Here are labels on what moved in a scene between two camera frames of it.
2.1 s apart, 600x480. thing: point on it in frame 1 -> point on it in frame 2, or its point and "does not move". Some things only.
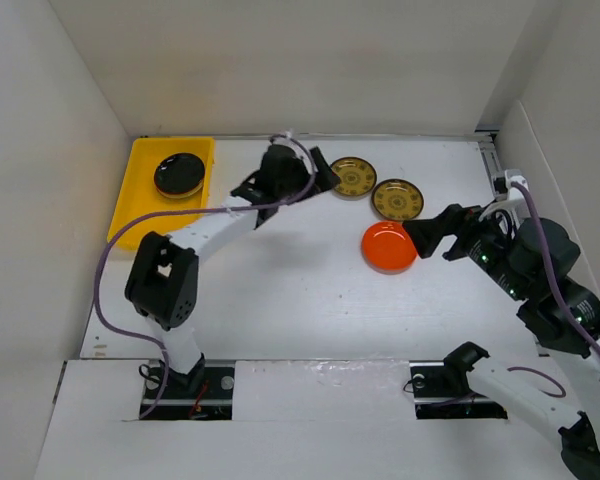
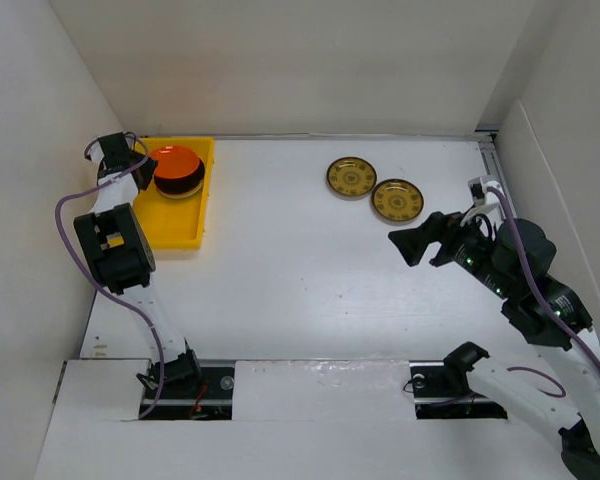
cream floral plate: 177,195 does not move
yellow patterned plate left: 358,177 does not move
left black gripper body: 296,179 -> 146,166
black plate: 179,172 does not move
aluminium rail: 492,158 does not move
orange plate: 389,248 -> 175,161
